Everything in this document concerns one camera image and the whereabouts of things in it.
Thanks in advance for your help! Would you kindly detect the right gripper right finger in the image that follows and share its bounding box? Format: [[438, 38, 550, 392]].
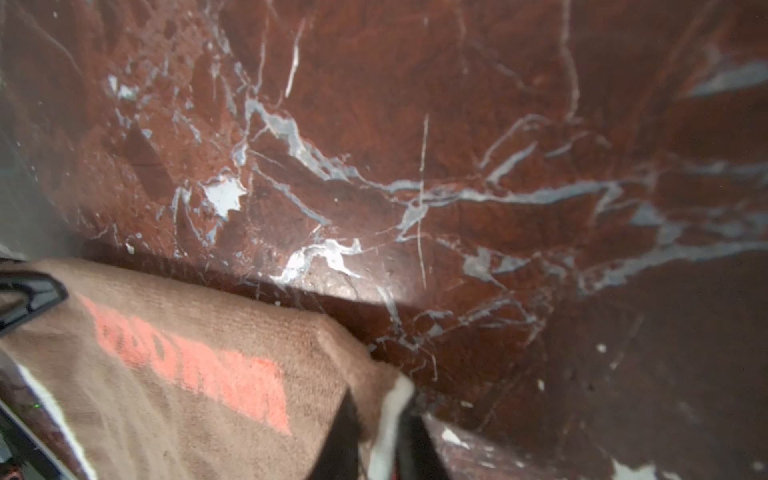
[[395, 401, 450, 480]]

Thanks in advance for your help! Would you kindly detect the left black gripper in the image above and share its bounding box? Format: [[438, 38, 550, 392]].
[[1, 263, 68, 336]]

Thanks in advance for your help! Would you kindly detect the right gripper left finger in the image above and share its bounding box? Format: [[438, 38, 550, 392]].
[[306, 390, 361, 480]]

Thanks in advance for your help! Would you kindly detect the red orange towel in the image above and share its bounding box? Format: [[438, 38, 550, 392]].
[[1, 259, 414, 479]]

